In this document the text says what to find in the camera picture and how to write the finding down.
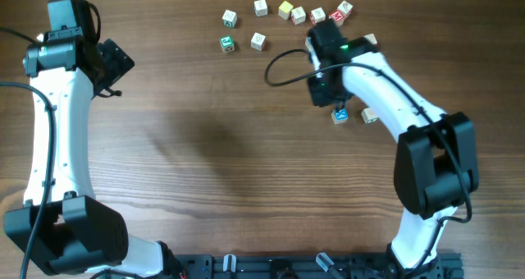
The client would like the red letter Y block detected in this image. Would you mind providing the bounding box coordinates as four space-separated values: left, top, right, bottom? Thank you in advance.
364 34 377 45

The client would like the green letter A block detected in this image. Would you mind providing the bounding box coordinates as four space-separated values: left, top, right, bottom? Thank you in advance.
221 10 237 29

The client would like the red number block far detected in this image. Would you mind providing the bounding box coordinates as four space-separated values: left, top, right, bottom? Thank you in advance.
337 0 354 18

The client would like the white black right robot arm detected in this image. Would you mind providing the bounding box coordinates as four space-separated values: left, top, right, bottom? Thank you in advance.
305 20 479 276

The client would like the yellow top wooden block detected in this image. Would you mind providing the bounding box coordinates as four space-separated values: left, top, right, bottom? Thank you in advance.
278 1 294 20

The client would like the blue top wooden block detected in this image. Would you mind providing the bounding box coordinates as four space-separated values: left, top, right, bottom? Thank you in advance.
305 37 313 52

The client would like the plain wooden block left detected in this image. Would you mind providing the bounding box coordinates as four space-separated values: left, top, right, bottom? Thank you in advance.
254 0 268 16

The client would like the blue X base block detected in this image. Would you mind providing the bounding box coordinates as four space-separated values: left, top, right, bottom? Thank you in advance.
331 108 349 125

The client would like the red side picture block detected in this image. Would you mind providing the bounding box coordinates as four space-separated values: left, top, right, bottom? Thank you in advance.
290 7 306 25

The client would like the red letter M block left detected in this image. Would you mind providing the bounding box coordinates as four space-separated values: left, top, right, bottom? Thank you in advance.
250 33 267 51

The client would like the red top M block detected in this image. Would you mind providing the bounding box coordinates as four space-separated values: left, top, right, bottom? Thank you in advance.
329 10 345 26

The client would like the red edge picture block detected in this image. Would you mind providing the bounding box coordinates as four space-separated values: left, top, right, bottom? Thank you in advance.
309 7 326 25

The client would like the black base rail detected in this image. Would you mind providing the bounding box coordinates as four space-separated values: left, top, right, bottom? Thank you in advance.
176 253 465 279

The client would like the green ball picture block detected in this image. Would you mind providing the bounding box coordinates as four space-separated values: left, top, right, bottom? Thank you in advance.
220 35 235 53

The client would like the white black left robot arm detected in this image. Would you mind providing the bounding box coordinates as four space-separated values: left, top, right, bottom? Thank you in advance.
4 0 187 278

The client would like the green letter Z block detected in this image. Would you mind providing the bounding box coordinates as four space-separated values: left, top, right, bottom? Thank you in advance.
361 107 378 124

